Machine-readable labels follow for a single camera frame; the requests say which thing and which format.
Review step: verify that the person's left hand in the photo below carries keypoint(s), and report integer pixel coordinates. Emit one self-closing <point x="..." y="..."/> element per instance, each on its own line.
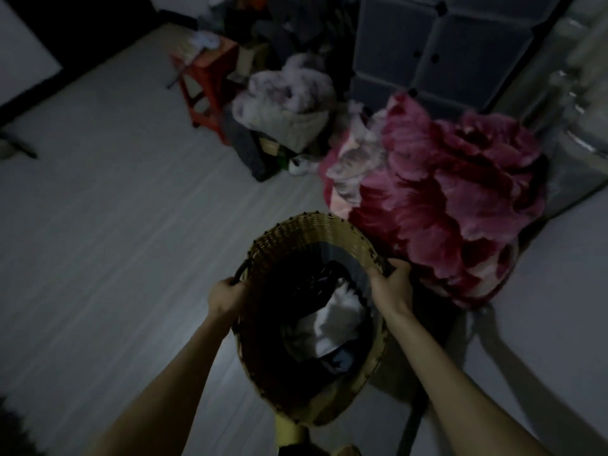
<point x="224" y="300"/>

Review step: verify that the person's right hand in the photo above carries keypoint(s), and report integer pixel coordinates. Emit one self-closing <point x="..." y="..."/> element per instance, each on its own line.
<point x="392" y="290"/>

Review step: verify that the person's left fingers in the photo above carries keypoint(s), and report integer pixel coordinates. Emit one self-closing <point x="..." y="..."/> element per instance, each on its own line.
<point x="239" y="281"/>

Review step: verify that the person's right fingers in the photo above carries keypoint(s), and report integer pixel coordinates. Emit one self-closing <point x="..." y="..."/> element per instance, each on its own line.
<point x="384" y="270"/>

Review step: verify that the woven wicker laundry basket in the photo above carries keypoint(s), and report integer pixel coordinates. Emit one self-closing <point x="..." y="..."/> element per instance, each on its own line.
<point x="266" y="337"/>

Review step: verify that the person's left forearm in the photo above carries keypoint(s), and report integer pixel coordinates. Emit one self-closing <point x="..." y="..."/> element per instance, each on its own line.
<point x="164" y="398"/>

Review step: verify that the person's right forearm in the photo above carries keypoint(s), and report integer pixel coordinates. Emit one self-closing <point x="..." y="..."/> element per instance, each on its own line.
<point x="456" y="389"/>

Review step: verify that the dark clothing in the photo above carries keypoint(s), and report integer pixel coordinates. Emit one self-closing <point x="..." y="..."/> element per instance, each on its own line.
<point x="308" y="284"/>

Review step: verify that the white cloth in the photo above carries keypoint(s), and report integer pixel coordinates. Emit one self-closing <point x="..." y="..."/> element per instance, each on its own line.
<point x="332" y="322"/>

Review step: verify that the red floral fleece blanket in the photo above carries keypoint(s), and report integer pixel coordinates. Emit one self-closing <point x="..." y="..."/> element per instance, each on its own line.
<point x="441" y="194"/>

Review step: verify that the white shoe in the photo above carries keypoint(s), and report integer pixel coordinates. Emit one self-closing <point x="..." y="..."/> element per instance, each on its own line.
<point x="304" y="165"/>

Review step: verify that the dark grey garment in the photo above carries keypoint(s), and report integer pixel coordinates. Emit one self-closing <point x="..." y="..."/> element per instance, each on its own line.
<point x="247" y="147"/>

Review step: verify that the person's yellow clothing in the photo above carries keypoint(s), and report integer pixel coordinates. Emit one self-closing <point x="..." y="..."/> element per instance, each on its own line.
<point x="294" y="434"/>

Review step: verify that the pale lilac fleece blanket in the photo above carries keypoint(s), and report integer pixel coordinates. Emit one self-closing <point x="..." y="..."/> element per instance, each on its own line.
<point x="289" y="104"/>

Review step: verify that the red plastic stool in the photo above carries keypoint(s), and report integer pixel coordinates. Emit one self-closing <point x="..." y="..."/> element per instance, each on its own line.
<point x="209" y="80"/>

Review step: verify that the grey modular cube cabinet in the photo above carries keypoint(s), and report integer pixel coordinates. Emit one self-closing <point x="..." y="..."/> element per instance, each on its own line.
<point x="437" y="47"/>

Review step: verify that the items on stool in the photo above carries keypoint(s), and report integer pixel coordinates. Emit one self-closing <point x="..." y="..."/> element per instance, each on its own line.
<point x="202" y="42"/>

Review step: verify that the grey zippered storage bag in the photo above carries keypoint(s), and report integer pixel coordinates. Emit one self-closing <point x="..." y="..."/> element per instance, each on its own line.
<point x="570" y="99"/>

